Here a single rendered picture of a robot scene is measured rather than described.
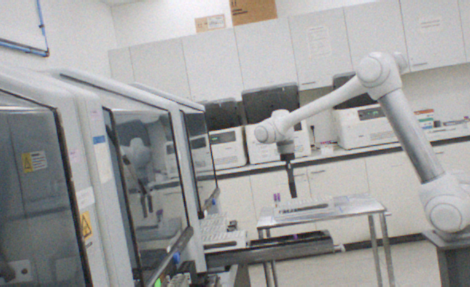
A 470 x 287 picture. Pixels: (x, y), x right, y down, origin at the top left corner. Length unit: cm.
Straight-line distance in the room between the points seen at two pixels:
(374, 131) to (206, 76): 162
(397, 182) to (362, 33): 140
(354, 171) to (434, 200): 245
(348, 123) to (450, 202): 250
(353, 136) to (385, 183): 50
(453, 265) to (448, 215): 34
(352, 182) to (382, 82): 248
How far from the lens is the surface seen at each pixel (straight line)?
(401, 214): 448
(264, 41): 458
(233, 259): 198
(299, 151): 427
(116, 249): 103
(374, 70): 190
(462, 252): 218
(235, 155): 426
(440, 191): 193
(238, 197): 431
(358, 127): 431
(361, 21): 467
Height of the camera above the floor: 134
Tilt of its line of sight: 3 degrees down
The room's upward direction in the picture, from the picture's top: 9 degrees counter-clockwise
